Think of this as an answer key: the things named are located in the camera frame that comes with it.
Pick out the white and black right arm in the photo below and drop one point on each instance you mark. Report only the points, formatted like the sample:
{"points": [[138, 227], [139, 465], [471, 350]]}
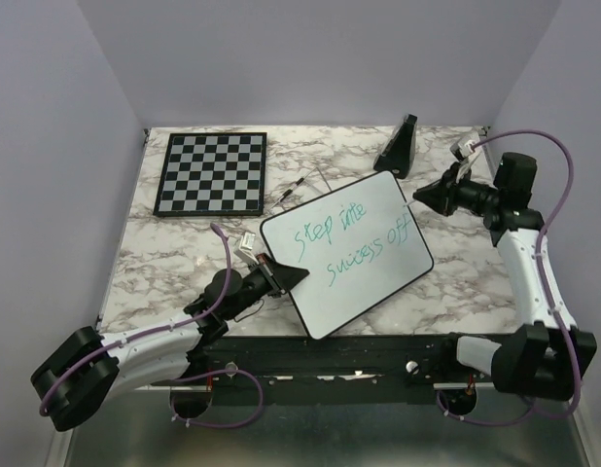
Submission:
{"points": [[548, 354]]}

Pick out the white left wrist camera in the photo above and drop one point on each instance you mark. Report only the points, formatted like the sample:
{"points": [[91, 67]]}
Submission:
{"points": [[244, 249]]}

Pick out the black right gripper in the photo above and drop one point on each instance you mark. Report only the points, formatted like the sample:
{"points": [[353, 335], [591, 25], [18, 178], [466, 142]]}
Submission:
{"points": [[441, 196]]}

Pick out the white whiteboard black frame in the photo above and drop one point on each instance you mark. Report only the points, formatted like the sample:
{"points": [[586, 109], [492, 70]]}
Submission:
{"points": [[360, 244]]}

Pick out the black triangular stand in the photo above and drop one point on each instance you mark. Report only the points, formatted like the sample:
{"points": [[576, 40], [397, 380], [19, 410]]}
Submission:
{"points": [[398, 153]]}

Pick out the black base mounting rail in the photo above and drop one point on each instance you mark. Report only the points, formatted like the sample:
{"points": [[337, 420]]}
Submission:
{"points": [[299, 371]]}

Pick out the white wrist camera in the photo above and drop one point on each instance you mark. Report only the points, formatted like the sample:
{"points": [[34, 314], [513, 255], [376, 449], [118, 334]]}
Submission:
{"points": [[244, 249], [466, 152]]}

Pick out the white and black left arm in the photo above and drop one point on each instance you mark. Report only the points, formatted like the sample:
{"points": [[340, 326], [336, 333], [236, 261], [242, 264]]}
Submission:
{"points": [[89, 368]]}

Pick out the black white checkerboard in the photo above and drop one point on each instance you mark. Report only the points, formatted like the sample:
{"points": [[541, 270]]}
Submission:
{"points": [[213, 173]]}

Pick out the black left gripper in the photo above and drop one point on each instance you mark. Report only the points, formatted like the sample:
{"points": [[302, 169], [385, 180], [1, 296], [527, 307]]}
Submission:
{"points": [[282, 276]]}

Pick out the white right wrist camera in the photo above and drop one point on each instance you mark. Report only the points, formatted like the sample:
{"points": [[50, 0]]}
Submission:
{"points": [[466, 152]]}

